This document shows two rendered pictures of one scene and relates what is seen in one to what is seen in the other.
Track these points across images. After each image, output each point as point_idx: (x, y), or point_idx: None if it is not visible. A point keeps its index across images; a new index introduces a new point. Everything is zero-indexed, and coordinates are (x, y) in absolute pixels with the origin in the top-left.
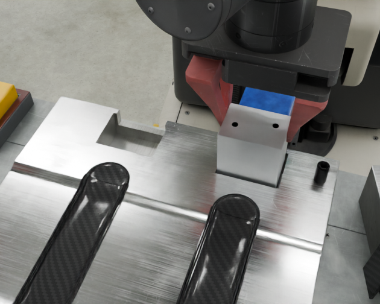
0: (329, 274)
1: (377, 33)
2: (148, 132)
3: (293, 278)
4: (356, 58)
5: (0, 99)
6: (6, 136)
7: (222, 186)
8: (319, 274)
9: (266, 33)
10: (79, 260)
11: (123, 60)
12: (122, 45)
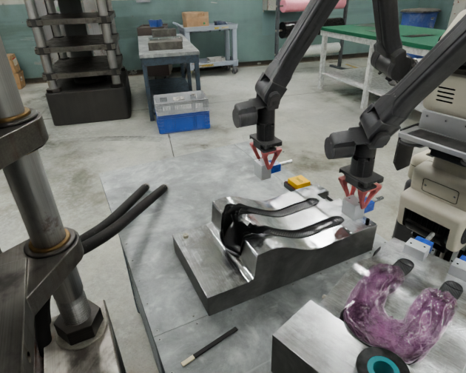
0: (361, 259)
1: (461, 226)
2: (333, 200)
3: (339, 234)
4: (451, 235)
5: (304, 183)
6: None
7: (339, 214)
8: (358, 257)
9: (354, 170)
10: (295, 211)
11: (386, 229)
12: (390, 223)
